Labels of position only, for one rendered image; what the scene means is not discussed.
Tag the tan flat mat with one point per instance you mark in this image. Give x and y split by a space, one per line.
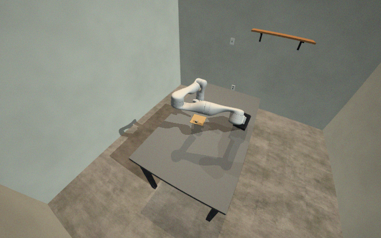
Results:
200 119

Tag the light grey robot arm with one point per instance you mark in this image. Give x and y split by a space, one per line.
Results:
203 107

